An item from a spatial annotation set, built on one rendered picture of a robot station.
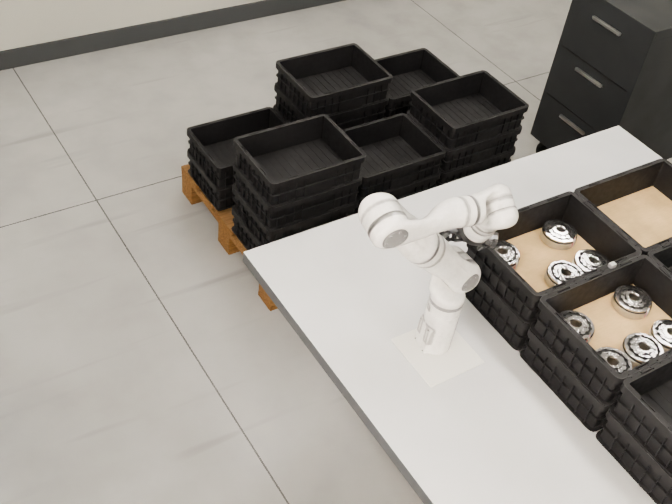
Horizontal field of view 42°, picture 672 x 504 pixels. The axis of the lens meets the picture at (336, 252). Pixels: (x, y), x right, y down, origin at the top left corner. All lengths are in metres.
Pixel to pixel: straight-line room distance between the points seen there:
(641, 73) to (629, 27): 0.19
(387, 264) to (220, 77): 2.27
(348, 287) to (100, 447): 1.02
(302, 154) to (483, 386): 1.34
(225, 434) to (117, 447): 0.35
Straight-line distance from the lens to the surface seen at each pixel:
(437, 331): 2.32
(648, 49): 3.81
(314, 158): 3.31
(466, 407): 2.30
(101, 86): 4.58
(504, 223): 1.99
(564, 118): 4.17
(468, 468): 2.19
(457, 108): 3.73
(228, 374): 3.17
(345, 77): 3.80
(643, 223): 2.83
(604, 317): 2.46
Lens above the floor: 2.48
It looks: 43 degrees down
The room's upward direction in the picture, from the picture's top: 8 degrees clockwise
